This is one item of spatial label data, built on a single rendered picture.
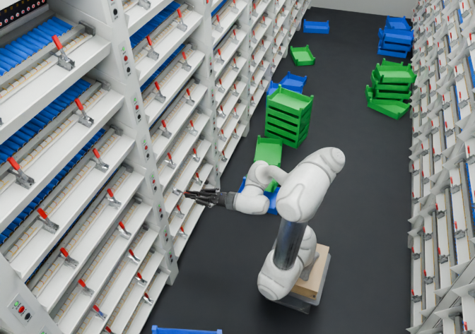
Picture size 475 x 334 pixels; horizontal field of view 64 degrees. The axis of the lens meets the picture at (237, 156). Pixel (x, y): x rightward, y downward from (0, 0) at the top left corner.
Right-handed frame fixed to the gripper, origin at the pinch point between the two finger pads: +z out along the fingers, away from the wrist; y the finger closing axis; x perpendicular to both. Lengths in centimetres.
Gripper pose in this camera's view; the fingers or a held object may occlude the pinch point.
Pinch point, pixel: (191, 194)
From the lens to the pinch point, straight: 200.9
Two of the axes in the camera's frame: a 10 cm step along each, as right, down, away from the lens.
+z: -9.4, -1.0, 3.4
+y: 3.2, -6.5, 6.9
